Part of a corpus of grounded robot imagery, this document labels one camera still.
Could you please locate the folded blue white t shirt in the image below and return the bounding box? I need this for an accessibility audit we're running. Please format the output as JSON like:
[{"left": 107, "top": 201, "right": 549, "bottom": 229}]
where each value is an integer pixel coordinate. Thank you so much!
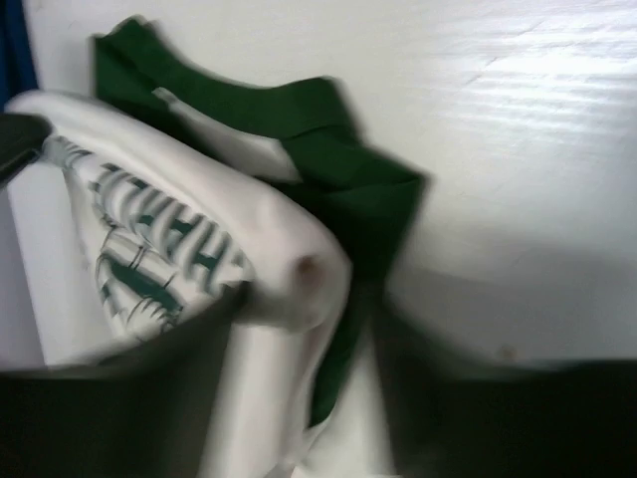
[{"left": 0, "top": 0, "right": 39, "bottom": 109}]

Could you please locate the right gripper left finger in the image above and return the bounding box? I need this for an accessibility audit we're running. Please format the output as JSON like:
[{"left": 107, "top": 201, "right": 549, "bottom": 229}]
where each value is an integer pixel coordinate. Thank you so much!
[{"left": 1, "top": 286, "right": 249, "bottom": 477}]

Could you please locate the white and green t shirt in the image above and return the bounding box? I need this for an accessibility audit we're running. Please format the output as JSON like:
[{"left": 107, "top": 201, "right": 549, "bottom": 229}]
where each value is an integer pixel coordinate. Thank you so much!
[{"left": 5, "top": 18, "right": 423, "bottom": 477}]

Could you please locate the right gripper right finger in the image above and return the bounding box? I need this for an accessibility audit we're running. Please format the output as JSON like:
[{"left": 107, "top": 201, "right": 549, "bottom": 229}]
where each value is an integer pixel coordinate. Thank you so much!
[{"left": 365, "top": 284, "right": 636, "bottom": 477}]

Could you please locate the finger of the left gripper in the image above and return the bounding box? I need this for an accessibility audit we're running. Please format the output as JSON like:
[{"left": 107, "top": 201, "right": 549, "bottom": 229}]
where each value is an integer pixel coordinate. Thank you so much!
[{"left": 0, "top": 113, "right": 52, "bottom": 185}]

